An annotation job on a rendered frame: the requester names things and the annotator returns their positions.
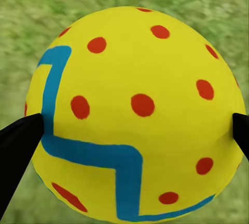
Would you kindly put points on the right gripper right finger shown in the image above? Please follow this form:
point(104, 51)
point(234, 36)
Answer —
point(241, 132)

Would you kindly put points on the easter egg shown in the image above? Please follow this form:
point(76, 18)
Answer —
point(137, 109)

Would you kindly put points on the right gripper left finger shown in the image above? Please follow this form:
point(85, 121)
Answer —
point(18, 142)

